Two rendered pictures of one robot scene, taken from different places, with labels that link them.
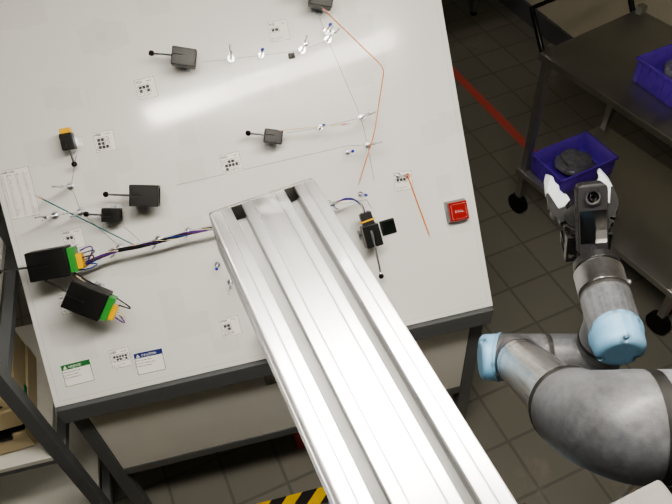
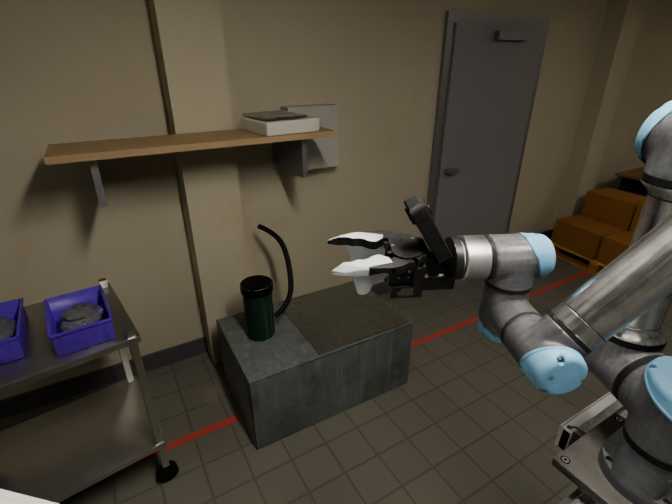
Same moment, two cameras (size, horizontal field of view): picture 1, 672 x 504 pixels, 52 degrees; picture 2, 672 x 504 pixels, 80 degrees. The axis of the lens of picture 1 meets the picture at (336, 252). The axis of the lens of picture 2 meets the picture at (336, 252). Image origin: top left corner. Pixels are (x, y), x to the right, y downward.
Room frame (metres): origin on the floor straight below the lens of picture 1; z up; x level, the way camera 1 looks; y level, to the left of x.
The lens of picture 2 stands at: (0.96, 0.15, 1.85)
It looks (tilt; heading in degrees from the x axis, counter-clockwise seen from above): 25 degrees down; 260
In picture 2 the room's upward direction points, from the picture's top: straight up
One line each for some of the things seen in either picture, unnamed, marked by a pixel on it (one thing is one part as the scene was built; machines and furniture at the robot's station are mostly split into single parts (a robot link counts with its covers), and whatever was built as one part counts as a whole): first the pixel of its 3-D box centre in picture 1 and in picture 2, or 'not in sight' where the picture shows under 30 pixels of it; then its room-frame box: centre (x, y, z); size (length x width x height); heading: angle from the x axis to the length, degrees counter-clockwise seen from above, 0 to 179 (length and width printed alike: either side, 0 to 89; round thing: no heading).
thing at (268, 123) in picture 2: not in sight; (279, 122); (0.87, -2.12, 1.56); 0.35 x 0.33 x 0.09; 21
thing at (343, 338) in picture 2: not in sight; (307, 312); (0.78, -1.91, 0.47); 1.00 x 0.78 x 0.94; 20
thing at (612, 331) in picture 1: (611, 322); (513, 257); (0.56, -0.40, 1.56); 0.11 x 0.08 x 0.09; 175
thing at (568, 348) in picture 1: (584, 357); (507, 312); (0.57, -0.38, 1.46); 0.11 x 0.08 x 0.11; 85
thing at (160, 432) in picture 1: (198, 415); not in sight; (0.98, 0.44, 0.60); 0.55 x 0.02 x 0.39; 100
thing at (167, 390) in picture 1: (282, 357); not in sight; (1.01, 0.17, 0.83); 1.18 x 0.05 x 0.06; 100
